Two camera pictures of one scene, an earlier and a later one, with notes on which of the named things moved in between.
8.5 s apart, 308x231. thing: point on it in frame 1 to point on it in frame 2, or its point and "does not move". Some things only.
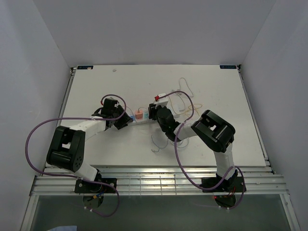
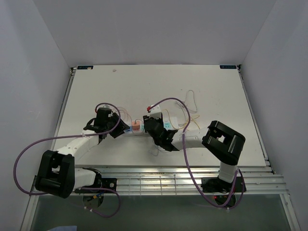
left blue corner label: x=84 y=67 does not move
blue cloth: x=64 y=228 does not move
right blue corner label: x=227 y=66 does not move
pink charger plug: x=139 y=114 to x=135 y=125
